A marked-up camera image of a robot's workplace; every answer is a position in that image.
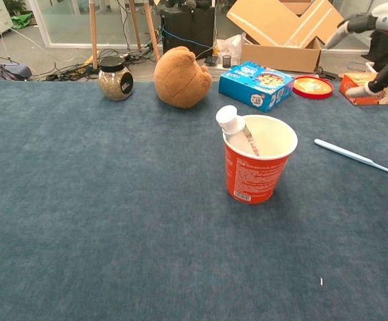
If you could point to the light blue toothbrush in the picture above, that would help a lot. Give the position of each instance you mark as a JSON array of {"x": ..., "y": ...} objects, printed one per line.
[{"x": 348, "y": 154}]

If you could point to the black computer tower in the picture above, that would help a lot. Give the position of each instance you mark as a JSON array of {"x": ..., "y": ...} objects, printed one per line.
[{"x": 187, "y": 26}]

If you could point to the black cloth covered chair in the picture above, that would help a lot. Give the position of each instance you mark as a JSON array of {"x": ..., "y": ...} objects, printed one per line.
[{"x": 381, "y": 50}]

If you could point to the large open cardboard box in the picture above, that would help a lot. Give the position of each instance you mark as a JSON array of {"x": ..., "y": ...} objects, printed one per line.
[{"x": 281, "y": 53}]

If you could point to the orange snack carton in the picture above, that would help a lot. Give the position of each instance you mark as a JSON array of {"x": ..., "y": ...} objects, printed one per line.
[{"x": 358, "y": 80}]

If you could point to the black mesh pen cup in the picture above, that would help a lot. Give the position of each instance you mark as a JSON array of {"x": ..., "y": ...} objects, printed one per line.
[{"x": 226, "y": 61}]

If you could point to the white toothpaste tube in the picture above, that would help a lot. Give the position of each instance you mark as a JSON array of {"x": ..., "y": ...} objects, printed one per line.
[{"x": 229, "y": 122}]

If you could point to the brown plush toy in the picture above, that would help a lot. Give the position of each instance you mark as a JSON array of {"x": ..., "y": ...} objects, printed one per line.
[{"x": 180, "y": 80}]

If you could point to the white plastic bag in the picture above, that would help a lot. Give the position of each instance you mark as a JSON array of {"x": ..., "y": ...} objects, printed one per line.
[{"x": 229, "y": 47}]

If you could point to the red round lid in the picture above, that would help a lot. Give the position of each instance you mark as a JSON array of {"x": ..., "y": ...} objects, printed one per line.
[{"x": 312, "y": 87}]

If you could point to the dark blue rounded base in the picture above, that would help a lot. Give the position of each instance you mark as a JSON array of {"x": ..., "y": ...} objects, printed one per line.
[{"x": 13, "y": 70}]

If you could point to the red paper cup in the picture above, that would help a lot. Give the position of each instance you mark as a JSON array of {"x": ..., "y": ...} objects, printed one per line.
[{"x": 254, "y": 177}]

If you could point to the wooden easel leg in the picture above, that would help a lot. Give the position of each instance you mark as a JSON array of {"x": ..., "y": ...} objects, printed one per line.
[
  {"x": 151, "y": 30},
  {"x": 134, "y": 23},
  {"x": 93, "y": 33}
]

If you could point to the glass jar with black lid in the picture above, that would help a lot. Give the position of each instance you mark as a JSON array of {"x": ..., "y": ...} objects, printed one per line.
[{"x": 115, "y": 83}]

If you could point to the green bag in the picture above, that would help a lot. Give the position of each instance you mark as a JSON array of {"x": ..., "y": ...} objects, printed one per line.
[{"x": 21, "y": 20}]

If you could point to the blue cookie box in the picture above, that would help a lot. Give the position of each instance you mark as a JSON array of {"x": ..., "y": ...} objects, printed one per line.
[{"x": 247, "y": 85}]

